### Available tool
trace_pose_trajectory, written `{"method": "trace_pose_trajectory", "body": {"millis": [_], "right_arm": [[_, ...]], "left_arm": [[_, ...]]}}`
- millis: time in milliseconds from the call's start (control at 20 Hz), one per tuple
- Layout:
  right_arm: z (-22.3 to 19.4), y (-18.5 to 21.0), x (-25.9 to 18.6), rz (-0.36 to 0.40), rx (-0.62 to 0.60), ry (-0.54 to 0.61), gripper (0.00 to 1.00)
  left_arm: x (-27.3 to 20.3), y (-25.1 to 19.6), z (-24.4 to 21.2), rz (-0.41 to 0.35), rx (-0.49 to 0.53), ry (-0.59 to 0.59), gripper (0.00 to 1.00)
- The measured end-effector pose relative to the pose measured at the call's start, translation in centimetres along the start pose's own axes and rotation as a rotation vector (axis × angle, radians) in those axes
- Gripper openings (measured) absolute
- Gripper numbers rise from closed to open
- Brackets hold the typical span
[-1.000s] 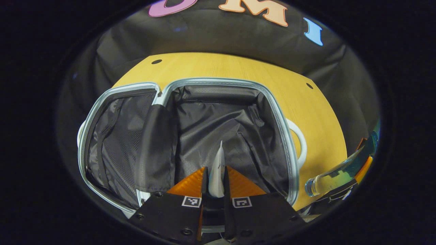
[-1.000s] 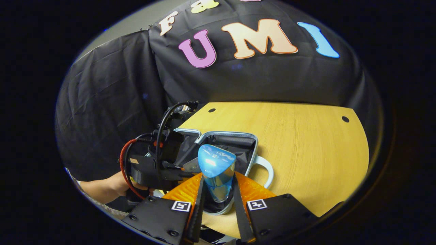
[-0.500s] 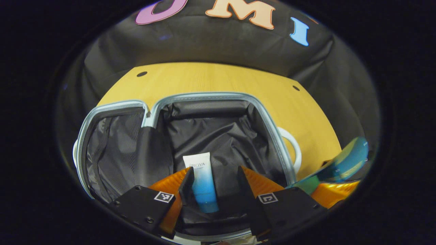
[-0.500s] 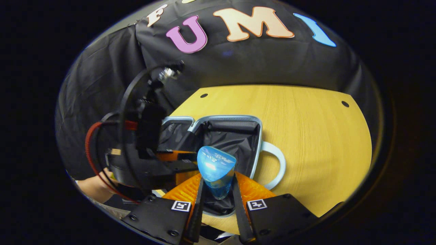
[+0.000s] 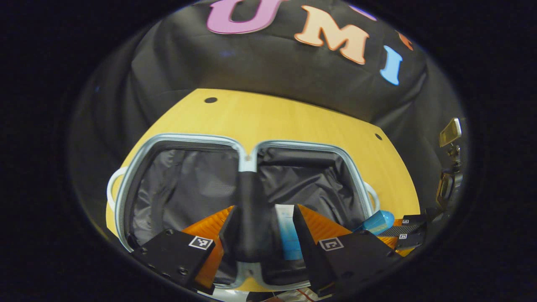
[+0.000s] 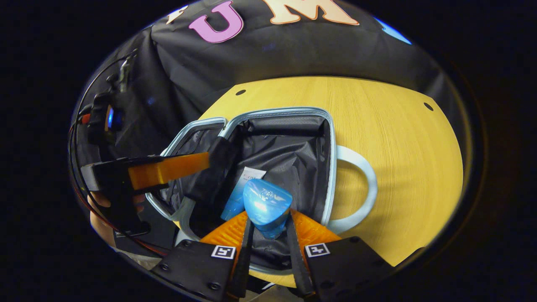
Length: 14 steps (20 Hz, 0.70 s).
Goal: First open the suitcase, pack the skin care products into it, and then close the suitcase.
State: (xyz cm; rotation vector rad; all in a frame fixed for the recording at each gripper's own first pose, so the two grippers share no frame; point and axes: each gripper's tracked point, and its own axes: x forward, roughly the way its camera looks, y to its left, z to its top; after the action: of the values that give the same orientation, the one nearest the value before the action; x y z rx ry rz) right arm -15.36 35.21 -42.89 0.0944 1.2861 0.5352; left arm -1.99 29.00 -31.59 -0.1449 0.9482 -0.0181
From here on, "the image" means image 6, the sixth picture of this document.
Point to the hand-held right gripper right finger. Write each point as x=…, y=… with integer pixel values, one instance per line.
x=298, y=268

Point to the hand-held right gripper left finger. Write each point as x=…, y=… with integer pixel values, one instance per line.
x=242, y=268

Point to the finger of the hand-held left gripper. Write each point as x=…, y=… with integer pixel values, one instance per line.
x=168, y=170

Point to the green tube with blue cap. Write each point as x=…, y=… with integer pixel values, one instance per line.
x=266, y=205

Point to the blue tube with white end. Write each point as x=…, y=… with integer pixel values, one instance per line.
x=235, y=201

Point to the light blue suitcase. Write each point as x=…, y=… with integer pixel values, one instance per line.
x=289, y=155

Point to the black backdrop cloth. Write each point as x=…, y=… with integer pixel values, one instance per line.
x=293, y=50

